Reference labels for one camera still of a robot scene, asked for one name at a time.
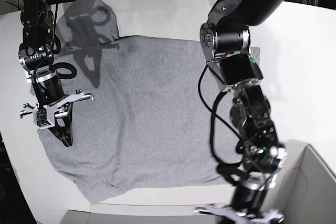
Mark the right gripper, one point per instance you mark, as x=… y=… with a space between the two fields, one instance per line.
x=54 y=103

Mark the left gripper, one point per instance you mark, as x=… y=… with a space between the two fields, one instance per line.
x=245 y=206

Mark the grey T-shirt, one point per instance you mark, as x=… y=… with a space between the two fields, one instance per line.
x=148 y=124

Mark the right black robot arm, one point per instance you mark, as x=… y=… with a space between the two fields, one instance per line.
x=40 y=43

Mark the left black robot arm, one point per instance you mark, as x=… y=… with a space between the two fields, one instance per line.
x=225 y=39

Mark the grey bin at right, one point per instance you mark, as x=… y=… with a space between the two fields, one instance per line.
x=306 y=190

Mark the grey bin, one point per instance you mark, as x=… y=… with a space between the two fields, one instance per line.
x=306 y=190
x=109 y=213

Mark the grey bin at bottom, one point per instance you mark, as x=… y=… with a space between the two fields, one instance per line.
x=109 y=213

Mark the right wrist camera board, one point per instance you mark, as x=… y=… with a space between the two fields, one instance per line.
x=44 y=117

